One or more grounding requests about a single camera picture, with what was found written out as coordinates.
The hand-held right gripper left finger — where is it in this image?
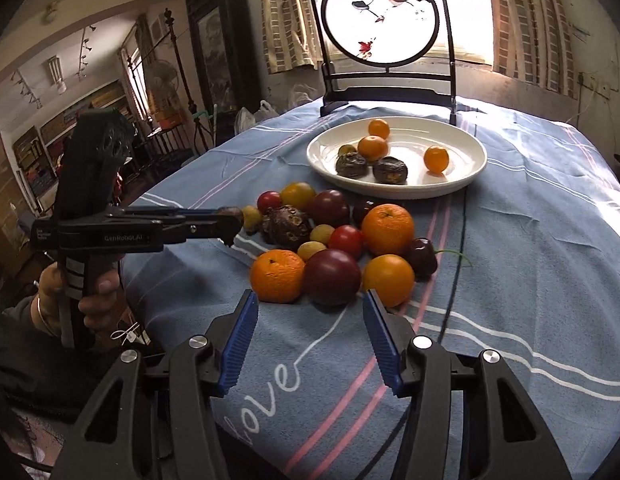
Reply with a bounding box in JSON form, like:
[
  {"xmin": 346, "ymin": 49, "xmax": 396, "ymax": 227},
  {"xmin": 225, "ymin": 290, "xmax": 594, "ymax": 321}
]
[{"xmin": 50, "ymin": 289, "xmax": 261, "ymax": 480}]

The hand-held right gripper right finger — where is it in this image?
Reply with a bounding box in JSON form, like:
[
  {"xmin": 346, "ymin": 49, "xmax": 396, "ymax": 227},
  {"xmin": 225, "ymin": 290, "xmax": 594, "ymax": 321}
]
[{"xmin": 362, "ymin": 289, "xmax": 573, "ymax": 480}]

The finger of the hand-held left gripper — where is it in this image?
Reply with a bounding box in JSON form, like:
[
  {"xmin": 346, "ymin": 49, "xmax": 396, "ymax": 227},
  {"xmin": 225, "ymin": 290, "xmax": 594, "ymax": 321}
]
[
  {"xmin": 161, "ymin": 217, "xmax": 243, "ymax": 248},
  {"xmin": 107, "ymin": 204, "xmax": 231, "ymax": 222}
]

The orange mandarin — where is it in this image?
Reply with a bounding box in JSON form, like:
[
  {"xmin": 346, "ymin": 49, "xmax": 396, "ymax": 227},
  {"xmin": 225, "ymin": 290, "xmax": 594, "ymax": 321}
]
[
  {"xmin": 361, "ymin": 203, "xmax": 415, "ymax": 256},
  {"xmin": 249, "ymin": 249, "xmax": 307, "ymax": 304}
]

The large dark purple tomato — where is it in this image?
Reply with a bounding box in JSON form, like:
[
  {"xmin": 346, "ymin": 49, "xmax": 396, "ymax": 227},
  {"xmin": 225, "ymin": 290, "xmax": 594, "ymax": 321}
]
[{"xmin": 303, "ymin": 249, "xmax": 363, "ymax": 307}]

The dark red cherry with stem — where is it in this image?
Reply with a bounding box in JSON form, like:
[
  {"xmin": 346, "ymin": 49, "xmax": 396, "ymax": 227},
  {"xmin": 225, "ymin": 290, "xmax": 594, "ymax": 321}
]
[{"xmin": 406, "ymin": 237, "xmax": 473, "ymax": 277}]

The yellow-green tomato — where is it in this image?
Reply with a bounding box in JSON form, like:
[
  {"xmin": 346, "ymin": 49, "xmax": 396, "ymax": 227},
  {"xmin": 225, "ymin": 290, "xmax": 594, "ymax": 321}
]
[{"xmin": 280, "ymin": 182, "xmax": 317, "ymax": 211}]

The red cherry tomato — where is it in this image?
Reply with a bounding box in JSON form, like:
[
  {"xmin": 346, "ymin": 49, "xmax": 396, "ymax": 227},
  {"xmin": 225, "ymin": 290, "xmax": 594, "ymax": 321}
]
[
  {"xmin": 257, "ymin": 190, "xmax": 283, "ymax": 214},
  {"xmin": 329, "ymin": 225, "xmax": 365, "ymax": 260}
]

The white round plate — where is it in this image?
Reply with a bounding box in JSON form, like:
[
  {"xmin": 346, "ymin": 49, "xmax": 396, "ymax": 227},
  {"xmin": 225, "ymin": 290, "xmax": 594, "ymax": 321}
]
[{"xmin": 306, "ymin": 116, "xmax": 488, "ymax": 200}]

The person's left forearm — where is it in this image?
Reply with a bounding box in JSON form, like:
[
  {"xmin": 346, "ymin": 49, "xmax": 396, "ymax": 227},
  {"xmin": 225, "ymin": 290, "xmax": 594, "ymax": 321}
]
[{"xmin": 0, "ymin": 295, "xmax": 155, "ymax": 411}]

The person's left hand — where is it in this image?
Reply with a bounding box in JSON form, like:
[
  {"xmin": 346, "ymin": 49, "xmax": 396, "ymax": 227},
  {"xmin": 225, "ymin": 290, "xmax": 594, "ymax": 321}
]
[{"xmin": 37, "ymin": 255, "xmax": 123, "ymax": 334}]

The bookshelf with books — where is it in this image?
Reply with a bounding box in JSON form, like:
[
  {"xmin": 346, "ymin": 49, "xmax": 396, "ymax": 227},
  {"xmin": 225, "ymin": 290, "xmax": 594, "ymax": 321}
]
[{"xmin": 12, "ymin": 80, "xmax": 133, "ymax": 211}]

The large orange tomato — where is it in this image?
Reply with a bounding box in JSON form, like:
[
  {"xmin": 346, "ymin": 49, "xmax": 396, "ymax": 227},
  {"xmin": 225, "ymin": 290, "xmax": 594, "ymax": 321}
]
[{"xmin": 362, "ymin": 254, "xmax": 415, "ymax": 308}]

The white ceiling bulb fixture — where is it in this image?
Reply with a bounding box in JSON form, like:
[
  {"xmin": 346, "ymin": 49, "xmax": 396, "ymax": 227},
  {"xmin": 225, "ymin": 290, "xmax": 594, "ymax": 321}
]
[{"xmin": 45, "ymin": 57, "xmax": 68, "ymax": 93}]

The ceiling track light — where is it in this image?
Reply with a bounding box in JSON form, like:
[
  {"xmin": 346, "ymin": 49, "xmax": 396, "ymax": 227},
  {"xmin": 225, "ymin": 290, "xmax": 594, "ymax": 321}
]
[{"xmin": 75, "ymin": 25, "xmax": 98, "ymax": 81}]

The floor fan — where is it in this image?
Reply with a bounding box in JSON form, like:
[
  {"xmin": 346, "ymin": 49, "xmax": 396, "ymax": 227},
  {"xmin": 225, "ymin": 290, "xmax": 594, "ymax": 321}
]
[{"xmin": 145, "ymin": 59, "xmax": 179, "ymax": 126}]

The white plastic bag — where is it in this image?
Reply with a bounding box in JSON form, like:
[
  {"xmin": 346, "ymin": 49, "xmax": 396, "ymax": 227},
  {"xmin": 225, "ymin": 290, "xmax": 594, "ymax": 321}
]
[
  {"xmin": 234, "ymin": 100, "xmax": 279, "ymax": 136},
  {"xmin": 287, "ymin": 82, "xmax": 318, "ymax": 111}
]

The blue striped tablecloth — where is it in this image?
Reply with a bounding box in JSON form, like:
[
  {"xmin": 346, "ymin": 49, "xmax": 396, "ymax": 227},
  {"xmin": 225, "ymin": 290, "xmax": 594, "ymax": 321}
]
[{"xmin": 121, "ymin": 95, "xmax": 620, "ymax": 480}]

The tall dark framed painting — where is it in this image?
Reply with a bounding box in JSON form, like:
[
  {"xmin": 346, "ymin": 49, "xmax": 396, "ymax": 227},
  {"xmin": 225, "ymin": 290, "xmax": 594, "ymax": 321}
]
[{"xmin": 185, "ymin": 0, "xmax": 263, "ymax": 111}]

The checked curtain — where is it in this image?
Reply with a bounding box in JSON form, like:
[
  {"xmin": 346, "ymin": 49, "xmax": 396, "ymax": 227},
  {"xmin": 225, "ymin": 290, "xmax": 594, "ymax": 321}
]
[
  {"xmin": 484, "ymin": 0, "xmax": 578, "ymax": 101},
  {"xmin": 260, "ymin": 0, "xmax": 323, "ymax": 73}
]

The black-framed bird painting screen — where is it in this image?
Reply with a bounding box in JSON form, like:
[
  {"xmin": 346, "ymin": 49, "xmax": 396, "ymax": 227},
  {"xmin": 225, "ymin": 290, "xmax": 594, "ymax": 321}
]
[{"xmin": 305, "ymin": 0, "xmax": 458, "ymax": 128}]

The gold bracelet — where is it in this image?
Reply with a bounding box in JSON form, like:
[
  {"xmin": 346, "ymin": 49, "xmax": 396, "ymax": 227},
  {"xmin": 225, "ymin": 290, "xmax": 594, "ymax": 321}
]
[{"xmin": 35, "ymin": 296, "xmax": 58, "ymax": 337}]

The white wall cable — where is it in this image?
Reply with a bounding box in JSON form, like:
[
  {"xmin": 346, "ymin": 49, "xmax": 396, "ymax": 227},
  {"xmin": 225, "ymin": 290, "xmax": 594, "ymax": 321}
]
[{"xmin": 572, "ymin": 87, "xmax": 598, "ymax": 123}]

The wall outlet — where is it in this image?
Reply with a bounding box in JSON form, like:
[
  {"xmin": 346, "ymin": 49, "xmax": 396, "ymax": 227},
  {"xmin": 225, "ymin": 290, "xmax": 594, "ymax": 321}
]
[{"xmin": 578, "ymin": 72, "xmax": 615, "ymax": 96}]

